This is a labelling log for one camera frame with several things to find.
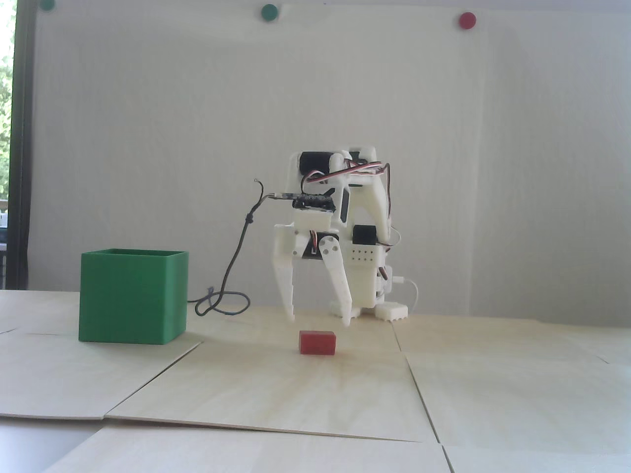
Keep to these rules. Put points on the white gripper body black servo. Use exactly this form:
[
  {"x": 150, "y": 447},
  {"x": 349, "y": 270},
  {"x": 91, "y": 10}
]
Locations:
[{"x": 301, "y": 240}]

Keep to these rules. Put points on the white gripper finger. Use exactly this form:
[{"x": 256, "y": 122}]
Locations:
[
  {"x": 337, "y": 276},
  {"x": 286, "y": 281}
]

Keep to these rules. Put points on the red block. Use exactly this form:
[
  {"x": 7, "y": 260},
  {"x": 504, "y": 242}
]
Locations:
[{"x": 318, "y": 342}]

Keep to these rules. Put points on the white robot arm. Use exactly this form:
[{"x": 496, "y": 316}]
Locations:
[{"x": 374, "y": 207}]

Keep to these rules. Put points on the green box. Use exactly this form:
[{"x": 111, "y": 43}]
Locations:
[{"x": 128, "y": 295}]

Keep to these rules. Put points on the green round magnet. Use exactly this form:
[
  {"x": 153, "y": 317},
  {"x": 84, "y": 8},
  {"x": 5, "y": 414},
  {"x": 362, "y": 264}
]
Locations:
[
  {"x": 47, "y": 4},
  {"x": 269, "y": 12}
]

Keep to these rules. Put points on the red round magnet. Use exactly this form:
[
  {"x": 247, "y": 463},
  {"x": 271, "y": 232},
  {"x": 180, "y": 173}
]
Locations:
[{"x": 467, "y": 20}]

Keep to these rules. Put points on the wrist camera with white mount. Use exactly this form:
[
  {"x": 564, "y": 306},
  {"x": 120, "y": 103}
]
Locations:
[{"x": 313, "y": 202}]

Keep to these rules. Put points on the dark window frame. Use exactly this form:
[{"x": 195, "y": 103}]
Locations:
[{"x": 22, "y": 148}]

